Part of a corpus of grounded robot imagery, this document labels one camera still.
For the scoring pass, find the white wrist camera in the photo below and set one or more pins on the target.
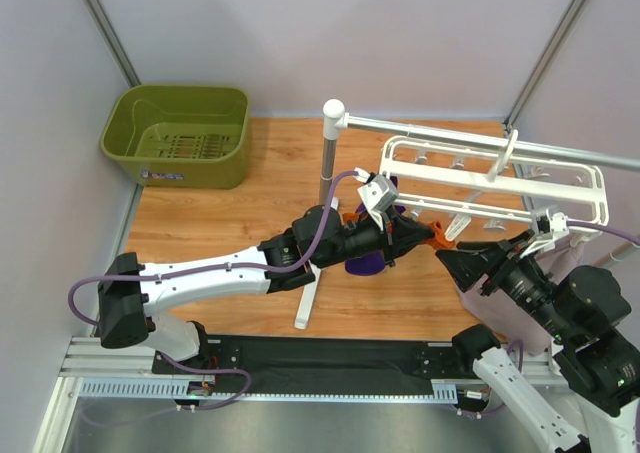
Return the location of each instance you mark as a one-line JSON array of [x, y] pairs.
[[378, 195], [549, 225]]

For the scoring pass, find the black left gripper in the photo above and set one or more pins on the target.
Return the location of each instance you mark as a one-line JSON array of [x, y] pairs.
[[388, 239]]

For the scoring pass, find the white and grey drying rack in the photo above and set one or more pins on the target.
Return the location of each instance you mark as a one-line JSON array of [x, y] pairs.
[[336, 120]]

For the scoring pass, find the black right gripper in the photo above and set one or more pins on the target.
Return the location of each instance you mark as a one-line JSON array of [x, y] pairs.
[[492, 269]]

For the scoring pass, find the purple cloth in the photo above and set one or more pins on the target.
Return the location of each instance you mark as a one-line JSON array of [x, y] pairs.
[[371, 263]]

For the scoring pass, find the aluminium mounting rail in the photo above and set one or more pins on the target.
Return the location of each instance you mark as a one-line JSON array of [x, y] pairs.
[[127, 373]]

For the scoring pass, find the pale lilac hanging cloth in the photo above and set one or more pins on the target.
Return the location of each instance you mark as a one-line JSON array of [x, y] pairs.
[[501, 314]]

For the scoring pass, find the green plastic laundry basket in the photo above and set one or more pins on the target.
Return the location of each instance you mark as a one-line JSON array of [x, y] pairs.
[[179, 135]]

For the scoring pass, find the white clip sock hanger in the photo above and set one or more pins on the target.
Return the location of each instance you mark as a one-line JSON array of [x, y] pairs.
[[455, 191]]

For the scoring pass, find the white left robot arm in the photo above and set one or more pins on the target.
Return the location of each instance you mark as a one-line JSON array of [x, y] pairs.
[[134, 297]]

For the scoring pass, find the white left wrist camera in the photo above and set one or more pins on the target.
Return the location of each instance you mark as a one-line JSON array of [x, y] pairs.
[[378, 195]]

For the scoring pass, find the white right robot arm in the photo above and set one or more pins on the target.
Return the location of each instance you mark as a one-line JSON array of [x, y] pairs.
[[587, 400]]

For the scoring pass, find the orange sock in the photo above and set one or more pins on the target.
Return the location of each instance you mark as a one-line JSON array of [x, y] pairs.
[[354, 217], [439, 241]]

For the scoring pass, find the beige rack pole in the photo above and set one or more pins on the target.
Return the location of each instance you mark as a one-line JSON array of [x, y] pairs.
[[617, 255]]

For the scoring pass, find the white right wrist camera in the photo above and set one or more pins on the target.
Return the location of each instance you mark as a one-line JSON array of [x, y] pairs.
[[549, 225]]

